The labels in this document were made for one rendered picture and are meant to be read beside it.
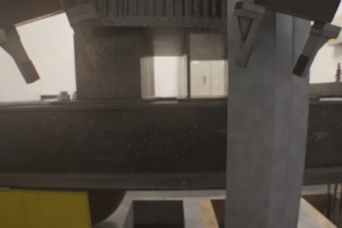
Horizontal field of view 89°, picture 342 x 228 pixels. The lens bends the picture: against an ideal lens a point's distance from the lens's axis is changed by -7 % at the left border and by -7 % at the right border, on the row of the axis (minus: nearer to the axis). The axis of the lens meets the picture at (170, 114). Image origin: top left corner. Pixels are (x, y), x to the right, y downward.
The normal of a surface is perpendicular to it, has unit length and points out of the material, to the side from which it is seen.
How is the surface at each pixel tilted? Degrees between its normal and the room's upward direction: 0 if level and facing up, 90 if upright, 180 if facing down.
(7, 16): 113
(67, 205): 90
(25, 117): 90
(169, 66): 90
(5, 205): 90
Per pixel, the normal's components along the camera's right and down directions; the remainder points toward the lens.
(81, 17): -0.04, 0.50
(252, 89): -0.12, 0.11
